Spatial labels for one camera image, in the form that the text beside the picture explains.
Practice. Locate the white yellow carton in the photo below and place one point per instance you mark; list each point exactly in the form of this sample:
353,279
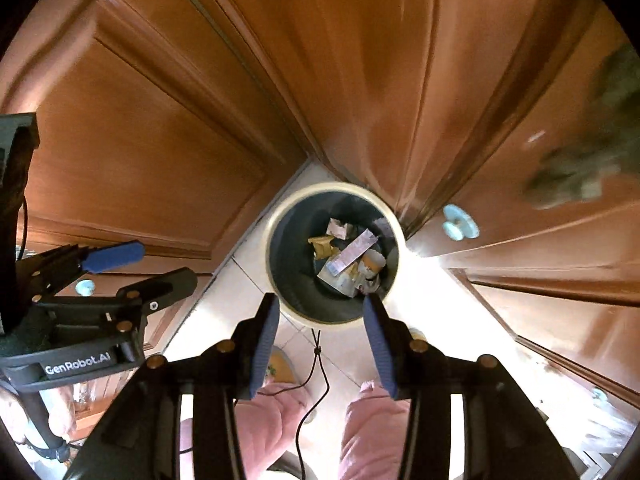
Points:
340,285

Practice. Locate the long pink box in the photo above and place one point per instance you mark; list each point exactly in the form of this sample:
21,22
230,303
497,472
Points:
350,252

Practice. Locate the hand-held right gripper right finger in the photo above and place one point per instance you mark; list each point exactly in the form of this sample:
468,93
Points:
380,345

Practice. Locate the pale blue cabinet knob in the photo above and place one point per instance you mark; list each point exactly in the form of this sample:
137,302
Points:
598,395
85,287
460,222

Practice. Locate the orange paper cup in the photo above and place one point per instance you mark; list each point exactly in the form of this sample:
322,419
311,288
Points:
372,261

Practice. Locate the yellow packet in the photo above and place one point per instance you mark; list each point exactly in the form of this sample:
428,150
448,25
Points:
321,247

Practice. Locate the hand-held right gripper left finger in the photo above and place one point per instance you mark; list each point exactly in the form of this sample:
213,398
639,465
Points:
265,345

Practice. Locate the person's right leg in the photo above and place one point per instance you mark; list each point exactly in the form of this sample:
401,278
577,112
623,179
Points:
375,430

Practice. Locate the wooden cabinet door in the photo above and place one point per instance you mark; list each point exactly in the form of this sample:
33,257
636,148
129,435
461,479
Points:
525,240
350,60
125,110
575,335

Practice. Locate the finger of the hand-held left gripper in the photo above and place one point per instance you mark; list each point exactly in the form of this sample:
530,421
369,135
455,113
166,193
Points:
112,256
165,285

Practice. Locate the person's leg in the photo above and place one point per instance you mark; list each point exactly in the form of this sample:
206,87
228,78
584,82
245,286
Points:
375,430
272,425

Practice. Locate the pink wrapper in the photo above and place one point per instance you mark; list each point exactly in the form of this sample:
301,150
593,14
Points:
339,228

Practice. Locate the person's left leg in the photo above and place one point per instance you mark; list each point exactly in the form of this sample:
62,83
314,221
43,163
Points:
272,425

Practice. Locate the round cream-rimmed trash bin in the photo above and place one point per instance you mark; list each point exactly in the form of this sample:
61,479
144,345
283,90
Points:
295,240

